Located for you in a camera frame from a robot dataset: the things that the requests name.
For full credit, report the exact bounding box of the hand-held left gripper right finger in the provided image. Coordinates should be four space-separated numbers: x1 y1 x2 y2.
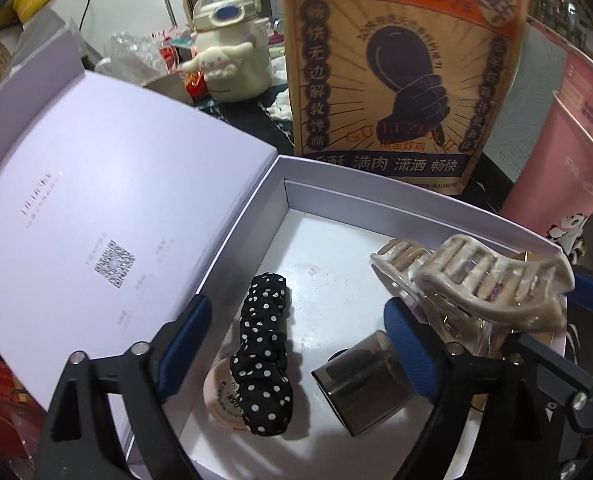
383 299 547 480

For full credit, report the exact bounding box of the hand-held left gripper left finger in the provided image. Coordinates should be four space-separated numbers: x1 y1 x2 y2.
34 295 213 480

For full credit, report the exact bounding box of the pink round compact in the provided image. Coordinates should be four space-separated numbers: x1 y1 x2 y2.
202 355 257 429

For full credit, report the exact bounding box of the cream hair claw clip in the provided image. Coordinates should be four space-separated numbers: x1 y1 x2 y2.
369 234 576 356

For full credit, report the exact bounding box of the lavender gift box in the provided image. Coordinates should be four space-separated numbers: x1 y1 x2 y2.
0 27 572 480

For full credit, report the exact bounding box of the black polka dot scrunchie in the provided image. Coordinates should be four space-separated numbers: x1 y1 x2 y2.
229 271 294 436

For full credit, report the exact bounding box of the red box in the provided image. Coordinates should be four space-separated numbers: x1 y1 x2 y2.
0 352 47 442

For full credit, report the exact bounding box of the crumpled white tissue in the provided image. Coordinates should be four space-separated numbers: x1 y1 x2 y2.
266 89 297 122

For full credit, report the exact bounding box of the cream cartoon dog water bottle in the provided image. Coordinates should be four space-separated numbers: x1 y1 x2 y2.
179 0 274 106

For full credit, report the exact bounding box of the clear plastic bag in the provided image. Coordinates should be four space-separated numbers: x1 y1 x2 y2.
104 30 178 82

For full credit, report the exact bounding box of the brown printed paper bag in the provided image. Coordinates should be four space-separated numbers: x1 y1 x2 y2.
276 0 528 196

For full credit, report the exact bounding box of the white appliance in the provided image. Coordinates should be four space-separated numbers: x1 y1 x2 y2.
46 0 178 61

